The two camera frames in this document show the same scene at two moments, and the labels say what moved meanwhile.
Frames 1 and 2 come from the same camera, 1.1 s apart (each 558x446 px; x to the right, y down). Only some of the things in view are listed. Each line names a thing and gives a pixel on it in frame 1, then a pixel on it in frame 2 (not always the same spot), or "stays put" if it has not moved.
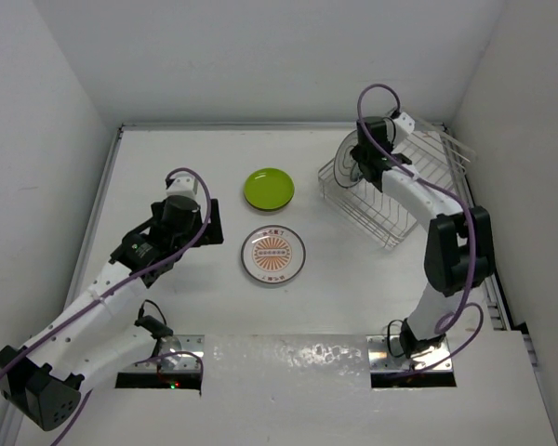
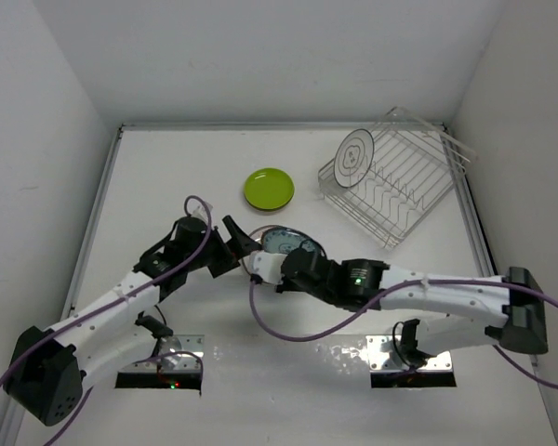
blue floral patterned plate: (356, 173) → (284, 239)
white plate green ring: (344, 162) stays put
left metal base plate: (178, 363) stays put
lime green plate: (269, 189) stays put
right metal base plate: (386, 353) stays put
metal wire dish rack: (438, 161) stays put
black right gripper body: (358, 155) → (289, 284)
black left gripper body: (211, 233) → (215, 254)
